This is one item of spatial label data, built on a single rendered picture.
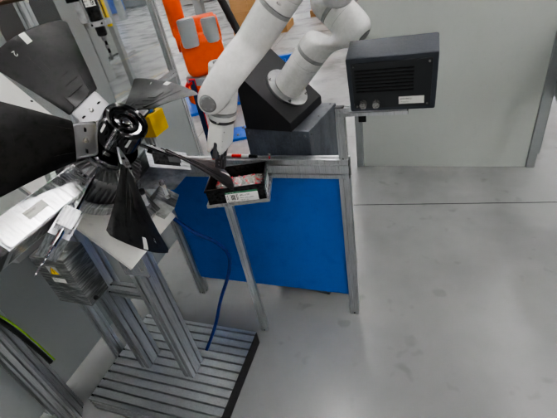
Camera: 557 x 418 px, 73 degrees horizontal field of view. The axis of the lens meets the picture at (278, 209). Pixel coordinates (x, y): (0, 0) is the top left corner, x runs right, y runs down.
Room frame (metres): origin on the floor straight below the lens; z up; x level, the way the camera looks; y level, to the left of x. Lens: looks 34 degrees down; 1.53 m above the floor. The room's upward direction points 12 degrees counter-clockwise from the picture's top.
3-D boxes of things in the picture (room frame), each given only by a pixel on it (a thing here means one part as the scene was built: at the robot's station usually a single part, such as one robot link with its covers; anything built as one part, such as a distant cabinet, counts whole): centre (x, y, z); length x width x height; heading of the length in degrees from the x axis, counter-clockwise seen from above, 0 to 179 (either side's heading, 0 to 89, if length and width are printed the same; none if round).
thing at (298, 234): (1.40, 0.12, 0.45); 0.82 x 0.01 x 0.66; 66
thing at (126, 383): (1.07, 0.59, 0.04); 0.62 x 0.46 x 0.08; 66
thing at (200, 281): (1.58, 0.51, 0.39); 0.04 x 0.04 x 0.78; 66
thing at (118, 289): (1.08, 0.61, 0.56); 0.19 x 0.04 x 0.04; 66
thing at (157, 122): (1.56, 0.48, 1.02); 0.16 x 0.10 x 0.11; 66
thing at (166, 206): (1.09, 0.37, 0.91); 0.12 x 0.08 x 0.12; 66
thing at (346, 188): (1.23, -0.27, 0.39); 0.04 x 0.04 x 0.78; 66
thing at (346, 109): (1.19, -0.37, 1.04); 0.24 x 0.03 x 0.03; 66
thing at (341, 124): (1.23, -0.27, 0.96); 0.03 x 0.03 x 0.20; 66
